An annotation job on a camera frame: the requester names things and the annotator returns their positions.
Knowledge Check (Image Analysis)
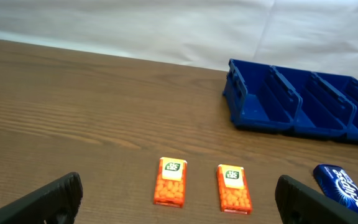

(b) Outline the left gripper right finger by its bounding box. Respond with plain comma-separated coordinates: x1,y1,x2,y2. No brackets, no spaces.
274,174,358,224

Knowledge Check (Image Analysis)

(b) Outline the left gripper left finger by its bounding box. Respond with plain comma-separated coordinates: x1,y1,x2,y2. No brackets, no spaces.
0,172,83,224

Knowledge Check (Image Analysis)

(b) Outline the blue candy pack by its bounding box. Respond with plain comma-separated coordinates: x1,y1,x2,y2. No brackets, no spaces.
313,164,358,218

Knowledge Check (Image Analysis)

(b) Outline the orange candy box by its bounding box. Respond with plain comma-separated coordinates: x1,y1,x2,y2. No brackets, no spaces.
216,164,254,215
153,157,188,208

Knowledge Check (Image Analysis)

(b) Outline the blue tray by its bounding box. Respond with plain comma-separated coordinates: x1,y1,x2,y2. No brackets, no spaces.
222,58,358,146

